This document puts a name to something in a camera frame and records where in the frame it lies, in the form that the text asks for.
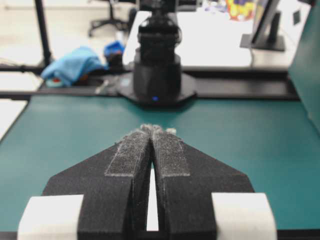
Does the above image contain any blue small container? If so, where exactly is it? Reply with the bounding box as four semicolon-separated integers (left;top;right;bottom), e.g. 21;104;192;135
103;40;125;62

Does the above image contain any black computer monitor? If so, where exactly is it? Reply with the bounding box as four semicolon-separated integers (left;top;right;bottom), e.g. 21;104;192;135
240;0;285;52

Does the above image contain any colourful bag on desk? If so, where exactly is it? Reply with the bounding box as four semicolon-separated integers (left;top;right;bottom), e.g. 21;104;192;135
225;0;256;22

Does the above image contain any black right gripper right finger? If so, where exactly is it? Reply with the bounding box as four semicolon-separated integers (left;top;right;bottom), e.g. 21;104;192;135
149;127;277;240

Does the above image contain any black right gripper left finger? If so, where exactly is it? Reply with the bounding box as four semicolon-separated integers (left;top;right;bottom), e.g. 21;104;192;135
17;131;153;240

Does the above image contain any black aluminium frame rail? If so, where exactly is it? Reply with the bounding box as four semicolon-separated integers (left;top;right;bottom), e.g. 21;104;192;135
0;68;300;105

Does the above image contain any blue crumpled cloth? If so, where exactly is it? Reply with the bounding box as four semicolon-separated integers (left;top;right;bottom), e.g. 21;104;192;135
40;46;109;88

